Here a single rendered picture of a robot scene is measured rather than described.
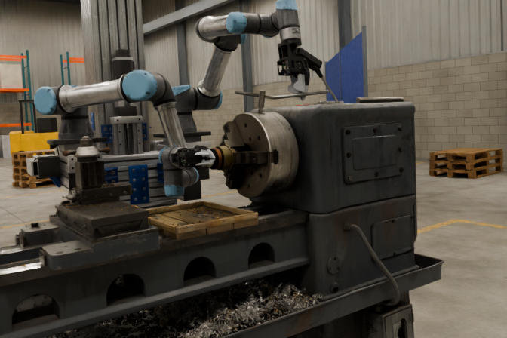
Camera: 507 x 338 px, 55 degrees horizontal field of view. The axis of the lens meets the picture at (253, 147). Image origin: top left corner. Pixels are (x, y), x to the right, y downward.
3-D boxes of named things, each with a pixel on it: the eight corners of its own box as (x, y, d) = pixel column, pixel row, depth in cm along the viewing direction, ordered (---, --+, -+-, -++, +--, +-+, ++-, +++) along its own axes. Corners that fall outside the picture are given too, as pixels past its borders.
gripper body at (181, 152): (185, 170, 171) (171, 168, 181) (207, 167, 176) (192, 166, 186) (185, 149, 171) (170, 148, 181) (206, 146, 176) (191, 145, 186)
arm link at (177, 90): (164, 113, 244) (163, 85, 243) (190, 112, 250) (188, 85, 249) (172, 112, 233) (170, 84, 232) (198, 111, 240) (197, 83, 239)
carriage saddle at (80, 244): (106, 223, 175) (106, 207, 174) (162, 248, 137) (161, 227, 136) (14, 238, 157) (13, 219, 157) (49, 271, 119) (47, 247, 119)
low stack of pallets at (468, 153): (461, 169, 983) (460, 147, 981) (505, 171, 917) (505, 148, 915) (427, 176, 903) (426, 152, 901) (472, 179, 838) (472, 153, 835)
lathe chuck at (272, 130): (238, 179, 201) (246, 103, 193) (285, 207, 177) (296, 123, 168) (219, 181, 196) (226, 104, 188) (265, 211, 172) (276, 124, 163)
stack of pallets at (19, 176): (67, 179, 1134) (66, 148, 1129) (87, 181, 1076) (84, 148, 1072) (11, 186, 1040) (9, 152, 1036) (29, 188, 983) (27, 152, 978)
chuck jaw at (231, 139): (246, 150, 184) (236, 123, 189) (252, 144, 181) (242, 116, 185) (221, 152, 178) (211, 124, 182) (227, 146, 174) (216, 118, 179)
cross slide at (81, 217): (101, 207, 173) (99, 195, 173) (150, 226, 138) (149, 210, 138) (51, 215, 163) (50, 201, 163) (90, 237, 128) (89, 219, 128)
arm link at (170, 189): (191, 192, 199) (189, 165, 198) (179, 197, 188) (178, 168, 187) (173, 192, 201) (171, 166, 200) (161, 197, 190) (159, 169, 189)
